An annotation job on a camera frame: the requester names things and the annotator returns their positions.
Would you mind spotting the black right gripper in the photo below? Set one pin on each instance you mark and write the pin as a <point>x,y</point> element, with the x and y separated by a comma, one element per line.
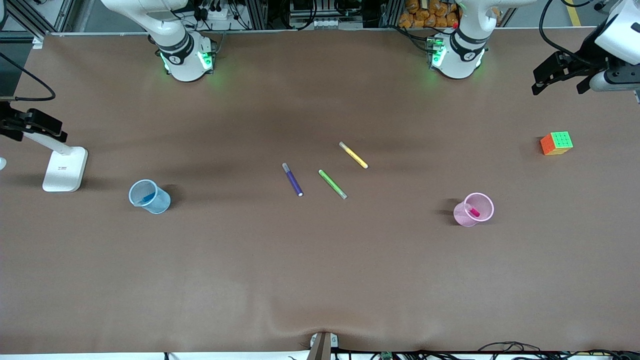
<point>11,123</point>

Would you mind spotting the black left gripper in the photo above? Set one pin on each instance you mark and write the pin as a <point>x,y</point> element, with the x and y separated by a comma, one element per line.
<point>586,56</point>

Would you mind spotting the blue marker pen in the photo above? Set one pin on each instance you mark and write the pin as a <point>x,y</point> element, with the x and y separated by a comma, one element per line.
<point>148,198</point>

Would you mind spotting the pink marker pen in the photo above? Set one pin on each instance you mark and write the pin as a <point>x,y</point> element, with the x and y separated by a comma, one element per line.
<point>474,212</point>

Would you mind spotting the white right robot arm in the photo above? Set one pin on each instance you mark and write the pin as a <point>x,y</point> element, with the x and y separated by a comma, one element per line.
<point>180,55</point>

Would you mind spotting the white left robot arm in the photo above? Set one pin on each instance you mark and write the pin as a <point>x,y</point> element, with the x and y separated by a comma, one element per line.
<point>457,55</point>

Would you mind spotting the multicoloured puzzle cube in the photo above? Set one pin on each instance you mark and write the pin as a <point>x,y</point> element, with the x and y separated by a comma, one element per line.
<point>557,142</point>

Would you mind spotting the light blue plastic cup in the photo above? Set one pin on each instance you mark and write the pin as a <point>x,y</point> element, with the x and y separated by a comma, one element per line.
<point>157,202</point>

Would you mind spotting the orange snack bag pile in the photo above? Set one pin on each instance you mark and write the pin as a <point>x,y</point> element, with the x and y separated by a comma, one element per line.
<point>420,17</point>

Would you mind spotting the pink plastic cup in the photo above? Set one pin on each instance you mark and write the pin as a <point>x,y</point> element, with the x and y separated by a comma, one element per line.
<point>462,217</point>

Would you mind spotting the white power strip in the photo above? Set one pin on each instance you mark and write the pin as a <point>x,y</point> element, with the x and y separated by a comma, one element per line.
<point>220,14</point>

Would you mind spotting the yellow marker pen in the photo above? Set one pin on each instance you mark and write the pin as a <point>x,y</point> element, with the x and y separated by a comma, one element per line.
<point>354,155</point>

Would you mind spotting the purple marker pen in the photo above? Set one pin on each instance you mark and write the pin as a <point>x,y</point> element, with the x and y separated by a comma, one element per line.
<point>292,180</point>

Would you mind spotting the green marker pen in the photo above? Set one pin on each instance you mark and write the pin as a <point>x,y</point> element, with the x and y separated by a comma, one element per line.
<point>332,184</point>

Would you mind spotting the brown table mat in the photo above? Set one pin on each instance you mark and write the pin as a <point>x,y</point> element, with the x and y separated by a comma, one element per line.
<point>320,275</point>

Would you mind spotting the metal table edge bracket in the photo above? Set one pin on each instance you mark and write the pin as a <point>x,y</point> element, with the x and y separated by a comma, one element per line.
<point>322,347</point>

